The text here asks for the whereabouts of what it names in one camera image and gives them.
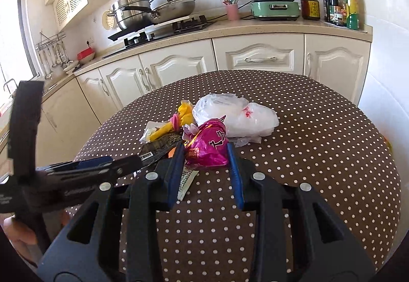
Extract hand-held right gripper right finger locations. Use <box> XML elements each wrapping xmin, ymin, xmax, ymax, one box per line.
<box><xmin>225</xmin><ymin>142</ymin><xmax>378</xmax><ymax>282</ymax></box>

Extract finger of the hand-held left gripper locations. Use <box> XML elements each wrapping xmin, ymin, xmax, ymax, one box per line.
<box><xmin>48</xmin><ymin>156</ymin><xmax>143</xmax><ymax>182</ymax></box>
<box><xmin>42</xmin><ymin>156</ymin><xmax>113</xmax><ymax>173</ymax></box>

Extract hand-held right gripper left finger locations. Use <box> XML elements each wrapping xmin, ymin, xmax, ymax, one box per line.
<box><xmin>40</xmin><ymin>142</ymin><xmax>186</xmax><ymax>282</ymax></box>

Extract yellow black snack bag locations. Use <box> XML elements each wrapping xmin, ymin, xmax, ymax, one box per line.
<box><xmin>140</xmin><ymin>121</ymin><xmax>185</xmax><ymax>170</ymax></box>

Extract pink snack wrapper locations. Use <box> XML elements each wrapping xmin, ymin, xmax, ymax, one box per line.
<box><xmin>184</xmin><ymin>119</ymin><xmax>231</xmax><ymax>170</ymax></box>

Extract person's left hand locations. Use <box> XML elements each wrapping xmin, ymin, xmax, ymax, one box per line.
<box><xmin>3</xmin><ymin>216</ymin><xmax>37</xmax><ymax>246</ymax></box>

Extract small white sachet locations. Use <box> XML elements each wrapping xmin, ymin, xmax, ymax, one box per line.
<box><xmin>177</xmin><ymin>168</ymin><xmax>199</xmax><ymax>201</ymax></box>

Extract steel sink faucet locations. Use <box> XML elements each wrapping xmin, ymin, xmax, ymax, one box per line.
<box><xmin>3</xmin><ymin>79</ymin><xmax>18</xmax><ymax>99</ymax></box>

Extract yellow pink small wrapper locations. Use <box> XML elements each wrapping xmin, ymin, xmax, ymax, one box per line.
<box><xmin>173</xmin><ymin>100</ymin><xmax>196</xmax><ymax>129</ymax></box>

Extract white plastic bag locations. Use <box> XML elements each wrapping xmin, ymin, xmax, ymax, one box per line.
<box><xmin>192</xmin><ymin>93</ymin><xmax>279</xmax><ymax>146</ymax></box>

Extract polka dot round table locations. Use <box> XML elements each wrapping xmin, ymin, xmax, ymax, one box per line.
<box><xmin>65</xmin><ymin>69</ymin><xmax>401</xmax><ymax>282</ymax></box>

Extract row of hanging steel utensils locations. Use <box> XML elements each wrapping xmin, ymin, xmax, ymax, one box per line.
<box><xmin>37</xmin><ymin>42</ymin><xmax>72</xmax><ymax>79</ymax></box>

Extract stacked white bowls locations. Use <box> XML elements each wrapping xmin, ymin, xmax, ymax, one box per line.
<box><xmin>62</xmin><ymin>60</ymin><xmax>80</xmax><ymax>73</ymax></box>

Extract kitchen window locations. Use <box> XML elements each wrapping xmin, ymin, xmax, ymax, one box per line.
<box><xmin>0</xmin><ymin>0</ymin><xmax>34</xmax><ymax>110</ymax></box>

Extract black gas stove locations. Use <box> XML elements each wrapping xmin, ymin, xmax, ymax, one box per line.
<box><xmin>102</xmin><ymin>15</ymin><xmax>213</xmax><ymax>59</ymax></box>

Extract round yellow strainer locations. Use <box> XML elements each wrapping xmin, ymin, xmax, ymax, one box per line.
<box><xmin>102</xmin><ymin>10</ymin><xmax>116</xmax><ymax>30</ymax></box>

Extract narrow cream lattice door cabinet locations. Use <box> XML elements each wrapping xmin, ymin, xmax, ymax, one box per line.
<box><xmin>53</xmin><ymin>0</ymin><xmax>88</xmax><ymax>28</ymax></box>

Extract steel steamer pot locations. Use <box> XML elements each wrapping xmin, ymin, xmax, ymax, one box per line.
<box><xmin>112</xmin><ymin>0</ymin><xmax>155</xmax><ymax>30</ymax></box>

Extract white cutting board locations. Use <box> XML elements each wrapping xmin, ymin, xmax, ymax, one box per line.
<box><xmin>150</xmin><ymin>15</ymin><xmax>200</xmax><ymax>34</ymax></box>

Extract steel wok with lid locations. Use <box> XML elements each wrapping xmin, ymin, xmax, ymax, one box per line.
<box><xmin>150</xmin><ymin>0</ymin><xmax>197</xmax><ymax>24</ymax></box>

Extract pink utensil holder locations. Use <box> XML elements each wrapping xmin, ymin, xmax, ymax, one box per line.
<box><xmin>225</xmin><ymin>4</ymin><xmax>240</xmax><ymax>21</ymax></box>

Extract green electric cooker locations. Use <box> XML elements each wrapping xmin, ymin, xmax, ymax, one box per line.
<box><xmin>249</xmin><ymin>0</ymin><xmax>301</xmax><ymax>21</ymax></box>

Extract white bottle tray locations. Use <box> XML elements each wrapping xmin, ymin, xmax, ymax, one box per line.
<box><xmin>321</xmin><ymin>20</ymin><xmax>368</xmax><ymax>34</ymax></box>

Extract dark glass sauce bottle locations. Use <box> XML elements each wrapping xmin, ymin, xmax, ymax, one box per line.
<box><xmin>334</xmin><ymin>0</ymin><xmax>348</xmax><ymax>27</ymax></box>
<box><xmin>323</xmin><ymin>0</ymin><xmax>339</xmax><ymax>23</ymax></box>

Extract wall utensil rack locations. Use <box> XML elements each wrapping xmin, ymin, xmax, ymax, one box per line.
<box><xmin>35</xmin><ymin>32</ymin><xmax>66</xmax><ymax>52</ymax></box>

